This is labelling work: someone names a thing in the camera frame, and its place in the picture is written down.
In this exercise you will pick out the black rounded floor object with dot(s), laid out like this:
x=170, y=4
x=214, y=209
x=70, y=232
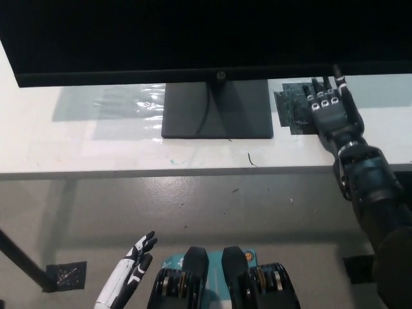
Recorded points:
x=407, y=178

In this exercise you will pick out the black desk leg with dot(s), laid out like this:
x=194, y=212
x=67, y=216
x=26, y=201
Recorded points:
x=22, y=257

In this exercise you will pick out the robot left black body block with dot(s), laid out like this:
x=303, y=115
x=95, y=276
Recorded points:
x=196, y=262

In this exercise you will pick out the robot right hand black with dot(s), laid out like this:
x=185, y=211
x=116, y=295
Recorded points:
x=334, y=119

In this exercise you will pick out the clear plastic film sheet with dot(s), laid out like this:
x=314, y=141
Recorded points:
x=122, y=103

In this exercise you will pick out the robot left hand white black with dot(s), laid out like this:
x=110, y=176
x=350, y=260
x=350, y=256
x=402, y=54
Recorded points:
x=124, y=277

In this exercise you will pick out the black HP computer monitor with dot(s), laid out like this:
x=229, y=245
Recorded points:
x=193, y=32

